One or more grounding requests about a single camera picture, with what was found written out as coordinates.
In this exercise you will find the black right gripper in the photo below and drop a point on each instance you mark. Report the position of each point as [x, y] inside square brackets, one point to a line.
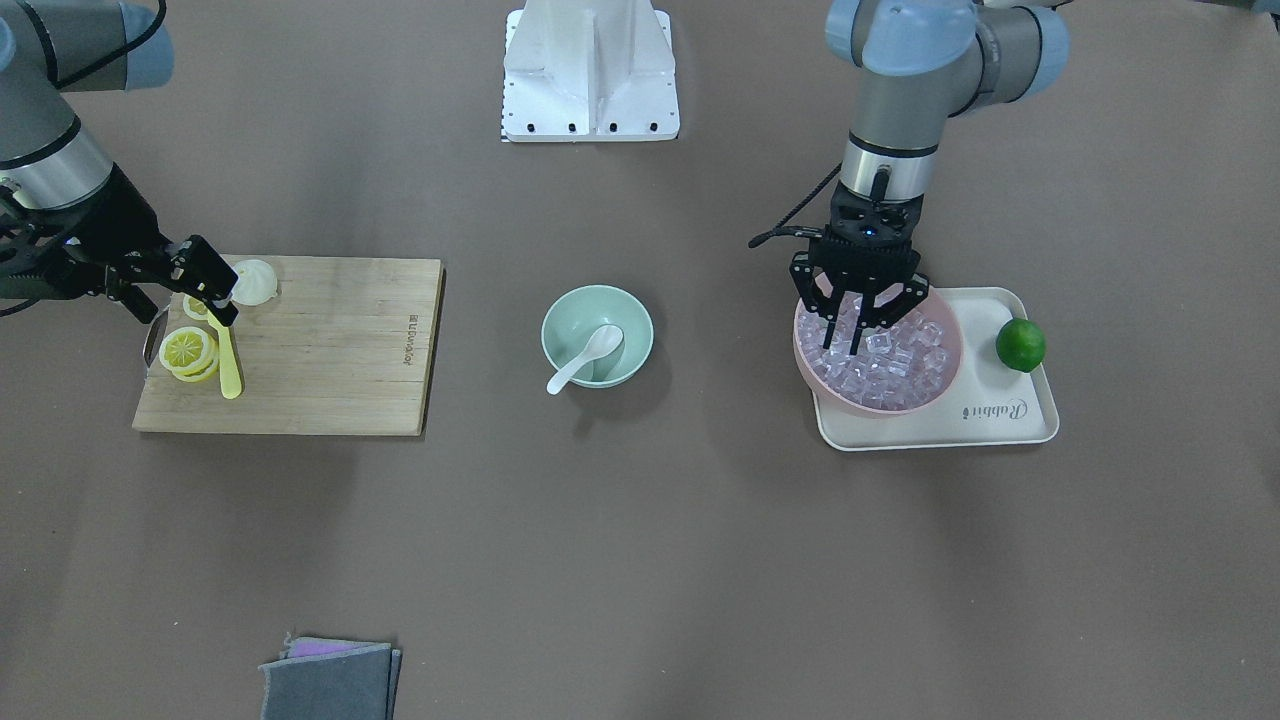
[118, 224]

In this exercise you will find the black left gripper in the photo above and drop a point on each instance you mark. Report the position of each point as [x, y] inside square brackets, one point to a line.
[806, 272]

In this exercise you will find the clear ice cubes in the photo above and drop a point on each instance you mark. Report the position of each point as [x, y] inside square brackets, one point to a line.
[900, 370]

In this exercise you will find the white ceramic spoon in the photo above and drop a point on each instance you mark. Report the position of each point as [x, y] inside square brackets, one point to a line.
[602, 342]

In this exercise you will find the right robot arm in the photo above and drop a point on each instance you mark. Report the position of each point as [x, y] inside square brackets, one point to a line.
[50, 162]

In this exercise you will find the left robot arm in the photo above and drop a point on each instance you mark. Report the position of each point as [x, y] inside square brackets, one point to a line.
[921, 63]

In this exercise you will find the pink bowl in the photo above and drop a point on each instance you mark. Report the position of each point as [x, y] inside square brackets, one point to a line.
[825, 385]

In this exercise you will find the mint green bowl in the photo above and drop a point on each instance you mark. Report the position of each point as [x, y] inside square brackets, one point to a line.
[572, 319]

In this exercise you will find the back lemon slice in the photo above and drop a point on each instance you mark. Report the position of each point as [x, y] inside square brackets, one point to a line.
[195, 309]

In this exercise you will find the lemon slice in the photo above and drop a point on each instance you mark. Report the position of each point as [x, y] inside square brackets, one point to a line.
[191, 354]
[195, 309]

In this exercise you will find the white steamed bun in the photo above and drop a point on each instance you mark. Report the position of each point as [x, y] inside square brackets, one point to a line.
[256, 282]

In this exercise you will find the front lemon slice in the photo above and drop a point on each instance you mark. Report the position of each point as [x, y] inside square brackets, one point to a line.
[191, 354]

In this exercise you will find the yellow plastic knife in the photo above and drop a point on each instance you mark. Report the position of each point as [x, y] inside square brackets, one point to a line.
[230, 378]

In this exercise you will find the bamboo cutting board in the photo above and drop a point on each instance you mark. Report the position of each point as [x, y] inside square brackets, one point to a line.
[345, 349]

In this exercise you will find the green lime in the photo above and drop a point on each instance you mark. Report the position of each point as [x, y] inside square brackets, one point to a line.
[1021, 345]

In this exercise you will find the cream plastic tray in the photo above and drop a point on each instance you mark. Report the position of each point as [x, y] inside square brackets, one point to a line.
[985, 402]

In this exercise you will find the grey folded cloth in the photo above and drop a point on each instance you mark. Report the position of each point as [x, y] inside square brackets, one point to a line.
[323, 678]

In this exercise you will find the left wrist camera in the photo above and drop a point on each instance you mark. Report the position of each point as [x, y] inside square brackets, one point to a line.
[790, 235]

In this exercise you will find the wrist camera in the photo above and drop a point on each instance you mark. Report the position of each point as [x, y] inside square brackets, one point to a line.
[790, 235]
[35, 264]

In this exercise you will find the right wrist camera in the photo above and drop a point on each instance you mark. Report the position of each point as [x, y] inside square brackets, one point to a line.
[35, 264]

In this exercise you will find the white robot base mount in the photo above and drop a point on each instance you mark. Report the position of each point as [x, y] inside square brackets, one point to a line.
[589, 71]

